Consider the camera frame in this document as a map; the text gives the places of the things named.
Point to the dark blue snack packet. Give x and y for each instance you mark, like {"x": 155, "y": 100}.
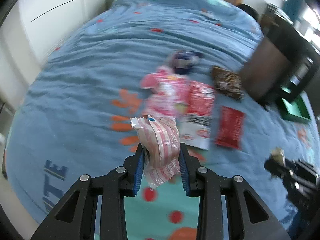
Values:
{"x": 183, "y": 61}

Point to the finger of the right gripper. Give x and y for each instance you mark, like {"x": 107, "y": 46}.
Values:
{"x": 276, "y": 169}

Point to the brown snack packet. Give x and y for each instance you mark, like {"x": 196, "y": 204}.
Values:
{"x": 227, "y": 83}

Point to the beige small snack packet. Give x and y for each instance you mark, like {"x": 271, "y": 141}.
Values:
{"x": 277, "y": 155}

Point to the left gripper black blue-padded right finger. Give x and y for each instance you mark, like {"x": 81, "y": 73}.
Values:
{"x": 248, "y": 216}

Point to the dark red snack packet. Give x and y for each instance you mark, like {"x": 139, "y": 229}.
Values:
{"x": 230, "y": 128}

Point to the blue patterned bed cover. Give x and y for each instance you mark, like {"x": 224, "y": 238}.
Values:
{"x": 75, "y": 116}

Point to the pink striped snack packet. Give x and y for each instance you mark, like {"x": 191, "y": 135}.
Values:
{"x": 160, "y": 139}

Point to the pink My Melody snack bag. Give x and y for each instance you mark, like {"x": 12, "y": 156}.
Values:
{"x": 168, "y": 90}

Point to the white wardrobe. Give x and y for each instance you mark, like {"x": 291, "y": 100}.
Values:
{"x": 47, "y": 23}

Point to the black and bronze bin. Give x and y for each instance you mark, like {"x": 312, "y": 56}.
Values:
{"x": 281, "y": 66}

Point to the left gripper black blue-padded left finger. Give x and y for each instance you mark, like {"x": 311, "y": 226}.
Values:
{"x": 73, "y": 217}

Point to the red and white snack pouch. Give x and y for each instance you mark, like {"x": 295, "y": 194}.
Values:
{"x": 195, "y": 126}

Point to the green box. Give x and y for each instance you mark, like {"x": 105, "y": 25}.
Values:
{"x": 296, "y": 111}

